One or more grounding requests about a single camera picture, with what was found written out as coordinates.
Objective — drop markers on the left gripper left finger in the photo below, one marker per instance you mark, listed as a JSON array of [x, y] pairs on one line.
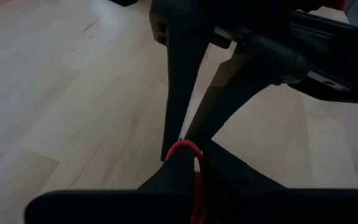
[[176, 174]]

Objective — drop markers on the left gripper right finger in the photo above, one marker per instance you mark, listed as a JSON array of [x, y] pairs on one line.
[[232, 174]]

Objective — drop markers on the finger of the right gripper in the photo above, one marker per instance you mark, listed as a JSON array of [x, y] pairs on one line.
[[182, 77], [244, 81]]

